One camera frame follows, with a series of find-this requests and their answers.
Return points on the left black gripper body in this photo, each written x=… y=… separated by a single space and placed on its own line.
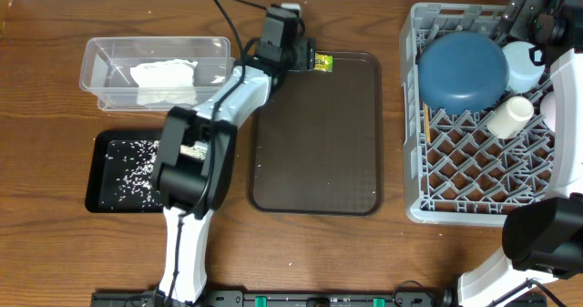
x=298 y=59

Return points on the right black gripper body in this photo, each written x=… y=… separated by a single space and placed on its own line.
x=515 y=14

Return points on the yellow green snack wrapper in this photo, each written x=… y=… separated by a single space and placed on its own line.
x=323 y=63

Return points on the light blue bowl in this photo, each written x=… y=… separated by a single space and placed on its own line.
x=523 y=74

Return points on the pink bowl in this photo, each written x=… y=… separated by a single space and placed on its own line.
x=548 y=110

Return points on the cream plastic cup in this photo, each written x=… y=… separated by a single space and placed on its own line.
x=510 y=117

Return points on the dark blue plate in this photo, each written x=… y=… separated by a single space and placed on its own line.
x=462 y=71

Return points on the white napkin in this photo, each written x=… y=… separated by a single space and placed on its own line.
x=169 y=81

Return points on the wooden chopstick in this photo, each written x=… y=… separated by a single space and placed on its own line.
x=428 y=125
x=426 y=122

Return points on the rice food waste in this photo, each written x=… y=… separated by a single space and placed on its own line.
x=126 y=183

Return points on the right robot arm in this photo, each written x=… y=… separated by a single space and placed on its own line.
x=542 y=241

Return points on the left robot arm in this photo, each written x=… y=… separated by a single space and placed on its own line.
x=193 y=167

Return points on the grey dishwasher rack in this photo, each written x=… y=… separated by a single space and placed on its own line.
x=455 y=171

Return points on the brown serving tray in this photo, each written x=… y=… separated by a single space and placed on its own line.
x=317 y=143

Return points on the clear plastic bin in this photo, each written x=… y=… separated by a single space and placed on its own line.
x=107 y=61

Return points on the black tray bin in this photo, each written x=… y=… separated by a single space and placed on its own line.
x=98 y=162

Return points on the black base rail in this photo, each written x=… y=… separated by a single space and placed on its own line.
x=247 y=299

